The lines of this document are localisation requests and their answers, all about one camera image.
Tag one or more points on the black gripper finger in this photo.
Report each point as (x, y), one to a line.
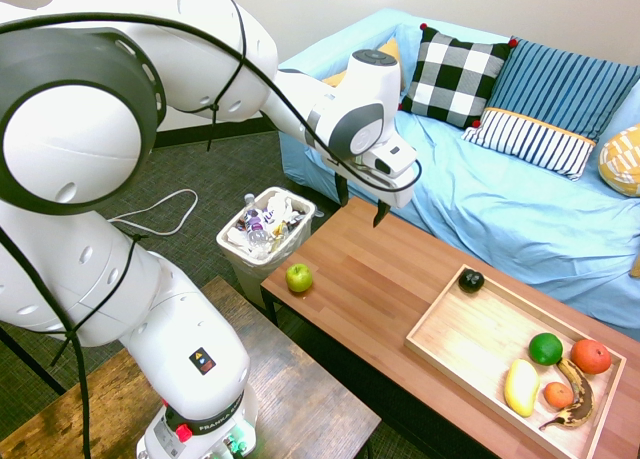
(381, 213)
(342, 189)

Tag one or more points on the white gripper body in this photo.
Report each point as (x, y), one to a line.
(400, 191)

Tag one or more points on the green apple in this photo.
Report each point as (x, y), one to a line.
(299, 278)

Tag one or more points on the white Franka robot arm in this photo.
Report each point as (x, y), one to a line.
(75, 144)

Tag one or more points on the wooden tray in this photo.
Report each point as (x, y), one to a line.
(465, 329)

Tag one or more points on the reddish wooden coffee table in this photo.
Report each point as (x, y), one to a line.
(375, 279)

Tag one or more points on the white purple printed wrapper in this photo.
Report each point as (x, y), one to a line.
(274, 211)

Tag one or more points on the light blue sofa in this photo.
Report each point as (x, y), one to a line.
(500, 219)

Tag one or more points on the plain mustard pillow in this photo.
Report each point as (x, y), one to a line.
(335, 79)

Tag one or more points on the small black fruit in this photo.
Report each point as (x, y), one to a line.
(470, 281)

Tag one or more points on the black white checkered pillow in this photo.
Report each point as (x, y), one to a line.
(450, 79)

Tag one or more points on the white trash bin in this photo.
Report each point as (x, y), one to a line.
(250, 279)

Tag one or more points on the white navy striped pillow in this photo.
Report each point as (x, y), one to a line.
(530, 141)

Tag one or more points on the blue striped pillow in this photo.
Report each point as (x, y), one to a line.
(560, 89)

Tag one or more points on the rustic dark wood table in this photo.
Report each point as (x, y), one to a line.
(300, 404)

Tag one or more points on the green lime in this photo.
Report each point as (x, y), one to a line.
(545, 349)

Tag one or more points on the yellow mango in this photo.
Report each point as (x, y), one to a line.
(521, 387)

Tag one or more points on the yellow white patterned bolster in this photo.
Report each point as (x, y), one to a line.
(625, 161)

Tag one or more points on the red orange grapefruit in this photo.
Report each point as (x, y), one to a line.
(591, 356)

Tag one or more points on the small orange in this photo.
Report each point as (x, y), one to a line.
(558, 395)

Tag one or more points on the overripe spotted banana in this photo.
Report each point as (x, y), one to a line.
(582, 389)

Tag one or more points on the black tripod stand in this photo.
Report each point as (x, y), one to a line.
(35, 361)

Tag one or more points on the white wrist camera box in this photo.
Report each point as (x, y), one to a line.
(395, 154)

